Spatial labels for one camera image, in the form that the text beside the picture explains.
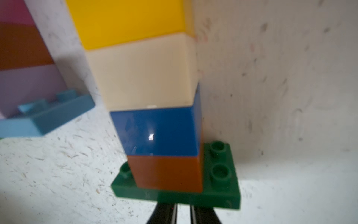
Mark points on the purple lego brick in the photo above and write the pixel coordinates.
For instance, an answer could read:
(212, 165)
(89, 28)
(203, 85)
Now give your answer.
(20, 86)

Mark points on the light blue lego brick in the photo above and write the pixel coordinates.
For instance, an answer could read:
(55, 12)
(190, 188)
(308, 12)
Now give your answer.
(40, 117)

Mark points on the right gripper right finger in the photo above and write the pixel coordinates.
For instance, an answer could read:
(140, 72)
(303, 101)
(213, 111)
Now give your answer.
(202, 215)

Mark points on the yellow lego brick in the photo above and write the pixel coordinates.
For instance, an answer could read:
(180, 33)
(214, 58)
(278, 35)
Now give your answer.
(106, 23)

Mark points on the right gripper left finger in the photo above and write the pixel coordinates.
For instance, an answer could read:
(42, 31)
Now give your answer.
(164, 213)

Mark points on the pink lego brick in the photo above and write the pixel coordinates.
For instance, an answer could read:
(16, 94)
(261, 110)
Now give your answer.
(16, 12)

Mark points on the orange lego brick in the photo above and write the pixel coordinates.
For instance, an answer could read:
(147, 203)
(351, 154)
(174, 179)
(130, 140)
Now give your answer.
(22, 46)
(173, 173)

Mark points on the dark green lego brick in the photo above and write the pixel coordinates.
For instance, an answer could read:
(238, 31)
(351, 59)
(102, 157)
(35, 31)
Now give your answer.
(220, 184)

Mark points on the cream lego brick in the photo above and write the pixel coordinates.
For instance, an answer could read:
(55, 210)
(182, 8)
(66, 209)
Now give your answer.
(157, 72)

